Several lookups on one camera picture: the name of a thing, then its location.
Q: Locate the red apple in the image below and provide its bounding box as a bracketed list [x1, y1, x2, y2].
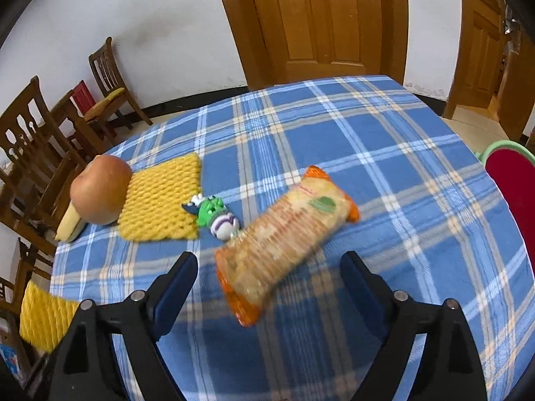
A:
[69, 155, 133, 225]

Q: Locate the flat yellow foam net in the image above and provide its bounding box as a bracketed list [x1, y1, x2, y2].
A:
[118, 152, 203, 243]

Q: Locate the carved back wooden chair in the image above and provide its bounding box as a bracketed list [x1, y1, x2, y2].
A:
[0, 76, 88, 235]

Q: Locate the dark wooden chair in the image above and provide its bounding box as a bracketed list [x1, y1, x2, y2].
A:
[0, 238, 55, 314]

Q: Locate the narrow wooden door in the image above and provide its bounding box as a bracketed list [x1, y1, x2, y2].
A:
[443, 0, 508, 120]

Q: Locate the large yellow foam net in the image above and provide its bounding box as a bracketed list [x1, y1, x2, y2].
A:
[19, 280, 80, 354]

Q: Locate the orange cracker packet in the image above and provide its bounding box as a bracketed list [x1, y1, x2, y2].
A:
[214, 165, 361, 327]

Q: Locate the low wooden chair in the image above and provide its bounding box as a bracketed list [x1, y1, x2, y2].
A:
[50, 90, 115, 163]

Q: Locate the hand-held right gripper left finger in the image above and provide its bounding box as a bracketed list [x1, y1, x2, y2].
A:
[25, 251, 199, 401]

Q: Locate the yellow banana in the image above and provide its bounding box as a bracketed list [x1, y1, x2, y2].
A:
[54, 203, 88, 243]

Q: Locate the red panel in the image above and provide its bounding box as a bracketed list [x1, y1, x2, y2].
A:
[70, 80, 98, 113]

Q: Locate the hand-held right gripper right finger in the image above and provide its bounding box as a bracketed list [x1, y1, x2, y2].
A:
[339, 251, 490, 401]

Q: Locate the red stool with green rim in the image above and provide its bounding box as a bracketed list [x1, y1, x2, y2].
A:
[480, 140, 535, 285]

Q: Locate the wooden panel door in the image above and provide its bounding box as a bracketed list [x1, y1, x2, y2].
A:
[211, 0, 408, 92]

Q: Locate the blue plaid tablecloth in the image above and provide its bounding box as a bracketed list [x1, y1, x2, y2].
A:
[49, 75, 525, 401]

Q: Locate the wooden chair with cushion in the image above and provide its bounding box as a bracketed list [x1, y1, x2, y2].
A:
[84, 37, 153, 131]

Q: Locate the blue printed box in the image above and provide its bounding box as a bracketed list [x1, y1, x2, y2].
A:
[0, 343, 21, 385]

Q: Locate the brown wooden furniture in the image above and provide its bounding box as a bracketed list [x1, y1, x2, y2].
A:
[497, 29, 535, 143]

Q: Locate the yellow seat cushion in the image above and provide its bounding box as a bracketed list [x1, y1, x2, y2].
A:
[84, 87, 126, 120]

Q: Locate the green toy figure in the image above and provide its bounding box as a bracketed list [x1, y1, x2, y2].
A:
[182, 194, 243, 241]

